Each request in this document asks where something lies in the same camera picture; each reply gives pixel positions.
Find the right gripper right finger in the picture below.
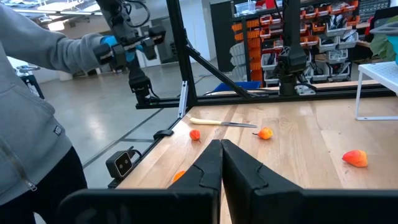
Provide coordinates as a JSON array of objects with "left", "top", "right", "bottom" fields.
[{"left": 221, "top": 139, "right": 398, "bottom": 224}]

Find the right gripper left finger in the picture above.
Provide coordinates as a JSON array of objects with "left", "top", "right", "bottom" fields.
[{"left": 57, "top": 139, "right": 224, "bottom": 224}]

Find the orange tangerine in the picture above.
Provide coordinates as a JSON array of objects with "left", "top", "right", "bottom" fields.
[{"left": 172, "top": 169, "right": 187, "bottom": 184}]

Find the small orange pepper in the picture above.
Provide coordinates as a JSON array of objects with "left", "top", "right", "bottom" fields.
[
  {"left": 341, "top": 149, "right": 369, "bottom": 169},
  {"left": 188, "top": 128, "right": 202, "bottom": 144},
  {"left": 252, "top": 126, "right": 274, "bottom": 141}
]

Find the black table clamp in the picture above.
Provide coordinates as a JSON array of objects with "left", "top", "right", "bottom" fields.
[{"left": 152, "top": 129, "right": 175, "bottom": 141}]

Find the blue plastic bin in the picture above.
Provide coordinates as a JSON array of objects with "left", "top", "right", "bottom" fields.
[{"left": 212, "top": 80, "right": 262, "bottom": 93}]

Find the black cabinet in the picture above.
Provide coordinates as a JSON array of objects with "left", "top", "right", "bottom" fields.
[{"left": 209, "top": 0, "right": 247, "bottom": 74}]

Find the person's hand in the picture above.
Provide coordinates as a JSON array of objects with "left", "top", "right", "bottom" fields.
[{"left": 99, "top": 35, "right": 144, "bottom": 63}]

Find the white perforated metal shelf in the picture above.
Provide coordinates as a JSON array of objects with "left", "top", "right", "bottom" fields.
[{"left": 354, "top": 60, "right": 398, "bottom": 121}]

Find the person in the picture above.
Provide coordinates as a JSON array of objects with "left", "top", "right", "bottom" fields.
[{"left": 0, "top": 2, "right": 105, "bottom": 224}]

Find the storage rack with bins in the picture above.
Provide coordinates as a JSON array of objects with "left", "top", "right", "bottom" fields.
[{"left": 229, "top": 0, "right": 369, "bottom": 88}]

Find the green potted plant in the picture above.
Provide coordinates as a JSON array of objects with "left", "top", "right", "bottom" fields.
[{"left": 369, "top": 32, "right": 393, "bottom": 63}]

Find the knife with cream handle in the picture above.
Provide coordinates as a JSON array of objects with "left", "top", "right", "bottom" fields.
[{"left": 189, "top": 116, "right": 258, "bottom": 129}]

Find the black table-level camera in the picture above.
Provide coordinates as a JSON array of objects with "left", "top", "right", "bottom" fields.
[{"left": 104, "top": 149, "right": 135, "bottom": 180}]

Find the silver frame bracket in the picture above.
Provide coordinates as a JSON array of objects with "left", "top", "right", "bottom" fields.
[{"left": 177, "top": 80, "right": 189, "bottom": 119}]

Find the black aluminium frame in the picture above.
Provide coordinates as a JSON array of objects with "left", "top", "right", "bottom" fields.
[{"left": 107, "top": 0, "right": 396, "bottom": 190}]

